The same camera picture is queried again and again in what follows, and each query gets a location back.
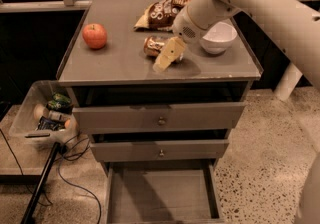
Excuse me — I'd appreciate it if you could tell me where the brown chip bag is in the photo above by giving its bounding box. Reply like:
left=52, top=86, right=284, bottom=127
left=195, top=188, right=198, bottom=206
left=134, top=0, right=190, bottom=31

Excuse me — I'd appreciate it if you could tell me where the white bottle in bin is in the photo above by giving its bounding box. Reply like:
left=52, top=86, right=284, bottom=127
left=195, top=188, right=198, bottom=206
left=33, top=104, right=71, bottom=122

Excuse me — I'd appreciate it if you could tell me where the middle grey drawer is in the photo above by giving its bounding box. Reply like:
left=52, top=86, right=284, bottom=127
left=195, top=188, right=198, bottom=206
left=90, top=139, right=229, bottom=162

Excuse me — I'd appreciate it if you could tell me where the black cable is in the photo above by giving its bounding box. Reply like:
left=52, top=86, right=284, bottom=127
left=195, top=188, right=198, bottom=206
left=0, top=127, right=54, bottom=207

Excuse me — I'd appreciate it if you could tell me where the grey drawer cabinet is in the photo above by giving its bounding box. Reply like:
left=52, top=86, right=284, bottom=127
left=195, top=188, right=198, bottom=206
left=57, top=0, right=261, bottom=224

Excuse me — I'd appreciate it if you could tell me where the white bowl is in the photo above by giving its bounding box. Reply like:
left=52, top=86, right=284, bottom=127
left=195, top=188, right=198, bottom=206
left=199, top=22, right=238, bottom=55

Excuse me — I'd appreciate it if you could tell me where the grey drawer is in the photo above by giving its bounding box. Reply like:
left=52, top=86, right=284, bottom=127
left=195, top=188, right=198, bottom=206
left=73, top=102, right=245, bottom=134
left=103, top=160, right=225, bottom=224
left=90, top=139, right=229, bottom=162

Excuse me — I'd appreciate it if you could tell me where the white table leg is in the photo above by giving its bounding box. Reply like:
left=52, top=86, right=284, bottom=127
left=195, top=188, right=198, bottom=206
left=274, top=62, right=302, bottom=101

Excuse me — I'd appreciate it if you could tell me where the top grey drawer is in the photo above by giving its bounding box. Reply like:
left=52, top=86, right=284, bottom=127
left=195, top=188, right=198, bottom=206
left=73, top=102, right=245, bottom=134

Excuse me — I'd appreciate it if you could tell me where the dark blue snack packet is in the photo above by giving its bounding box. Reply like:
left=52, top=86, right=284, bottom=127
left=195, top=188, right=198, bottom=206
left=37, top=116, right=65, bottom=131

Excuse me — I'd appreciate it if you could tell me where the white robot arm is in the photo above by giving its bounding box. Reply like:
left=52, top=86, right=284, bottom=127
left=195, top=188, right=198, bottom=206
left=173, top=0, right=320, bottom=224

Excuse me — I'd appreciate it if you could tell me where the red apple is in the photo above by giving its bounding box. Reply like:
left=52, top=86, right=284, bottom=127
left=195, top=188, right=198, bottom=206
left=82, top=23, right=107, bottom=49

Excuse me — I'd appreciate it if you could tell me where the clear plastic bin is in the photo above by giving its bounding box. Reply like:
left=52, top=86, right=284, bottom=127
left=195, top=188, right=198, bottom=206
left=9, top=80, right=79, bottom=147

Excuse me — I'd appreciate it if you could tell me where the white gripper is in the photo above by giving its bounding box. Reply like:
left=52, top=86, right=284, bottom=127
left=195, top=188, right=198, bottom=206
left=153, top=5, right=208, bottom=72

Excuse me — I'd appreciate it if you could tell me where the green snack bag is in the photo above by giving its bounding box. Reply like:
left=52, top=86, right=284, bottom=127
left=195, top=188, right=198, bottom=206
left=46, top=93, right=72, bottom=113

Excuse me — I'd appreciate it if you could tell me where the orange soda can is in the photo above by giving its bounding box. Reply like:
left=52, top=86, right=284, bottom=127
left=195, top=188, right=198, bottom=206
left=143, top=36, right=183, bottom=62

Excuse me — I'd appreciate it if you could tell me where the bottom grey drawer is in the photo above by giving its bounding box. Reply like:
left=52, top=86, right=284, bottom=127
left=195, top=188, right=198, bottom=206
left=103, top=160, right=225, bottom=224

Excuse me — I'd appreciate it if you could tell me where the black pole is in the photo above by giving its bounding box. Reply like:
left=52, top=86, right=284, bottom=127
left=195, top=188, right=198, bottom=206
left=20, top=142, right=61, bottom=224

